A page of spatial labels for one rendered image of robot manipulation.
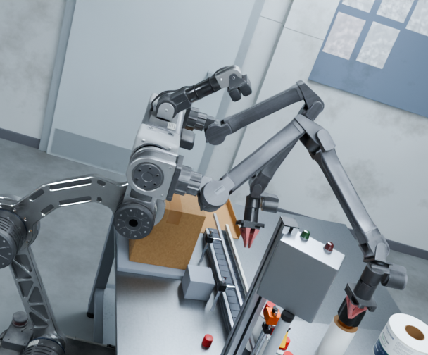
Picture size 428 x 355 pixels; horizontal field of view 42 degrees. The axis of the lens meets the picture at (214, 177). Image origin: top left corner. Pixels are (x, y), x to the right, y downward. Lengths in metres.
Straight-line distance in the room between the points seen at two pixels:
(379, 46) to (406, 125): 0.69
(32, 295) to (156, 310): 0.59
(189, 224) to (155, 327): 0.42
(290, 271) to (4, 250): 1.06
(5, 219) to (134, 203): 0.49
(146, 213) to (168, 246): 0.33
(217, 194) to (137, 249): 0.71
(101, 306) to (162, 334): 0.99
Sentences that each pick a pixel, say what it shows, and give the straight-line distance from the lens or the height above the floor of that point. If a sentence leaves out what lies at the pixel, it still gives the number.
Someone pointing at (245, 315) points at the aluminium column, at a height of 1.17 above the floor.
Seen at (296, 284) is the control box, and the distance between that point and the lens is 1.52.
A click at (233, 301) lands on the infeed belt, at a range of 2.20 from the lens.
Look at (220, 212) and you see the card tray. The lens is 2.80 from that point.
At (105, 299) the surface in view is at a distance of 3.02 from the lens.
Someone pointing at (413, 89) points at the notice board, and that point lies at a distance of 4.51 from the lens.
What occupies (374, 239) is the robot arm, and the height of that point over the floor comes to 1.46.
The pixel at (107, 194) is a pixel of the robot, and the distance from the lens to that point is 2.05.
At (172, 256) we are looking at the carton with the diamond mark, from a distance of 2.25.
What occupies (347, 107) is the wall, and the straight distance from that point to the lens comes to 4.45.
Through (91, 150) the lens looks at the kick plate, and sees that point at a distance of 4.55.
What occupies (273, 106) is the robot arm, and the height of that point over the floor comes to 1.59.
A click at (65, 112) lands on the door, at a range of 4.48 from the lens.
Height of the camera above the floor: 2.20
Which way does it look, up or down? 26 degrees down
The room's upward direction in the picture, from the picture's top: 20 degrees clockwise
